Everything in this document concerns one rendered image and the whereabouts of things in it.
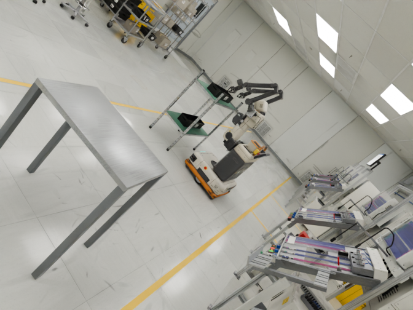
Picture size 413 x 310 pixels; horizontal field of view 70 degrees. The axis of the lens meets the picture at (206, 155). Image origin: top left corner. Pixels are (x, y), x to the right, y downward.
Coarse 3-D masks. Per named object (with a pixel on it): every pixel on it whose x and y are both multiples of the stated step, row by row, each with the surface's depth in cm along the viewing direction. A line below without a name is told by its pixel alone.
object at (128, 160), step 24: (24, 96) 147; (48, 96) 143; (72, 96) 156; (96, 96) 177; (72, 120) 141; (96, 120) 157; (120, 120) 178; (0, 144) 158; (48, 144) 198; (96, 144) 142; (120, 144) 159; (144, 144) 180; (120, 168) 143; (144, 168) 160; (120, 192) 137; (144, 192) 180; (96, 216) 143; (120, 216) 188; (72, 240) 149; (48, 264) 155
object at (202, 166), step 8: (200, 152) 417; (208, 152) 445; (192, 160) 407; (200, 160) 402; (208, 160) 418; (216, 160) 445; (192, 168) 405; (200, 168) 401; (208, 168) 399; (200, 176) 402; (208, 176) 397; (216, 176) 397; (208, 184) 397; (216, 184) 392; (224, 184) 398; (232, 184) 424; (208, 192) 396; (216, 192) 393; (224, 192) 416
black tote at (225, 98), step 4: (212, 84) 397; (216, 84) 410; (208, 88) 399; (212, 88) 397; (216, 88) 394; (220, 88) 427; (212, 92) 397; (216, 92) 394; (220, 92) 396; (224, 92) 450; (228, 92) 448; (216, 96) 398; (224, 96) 416; (228, 96) 424; (224, 100) 429; (228, 100) 438
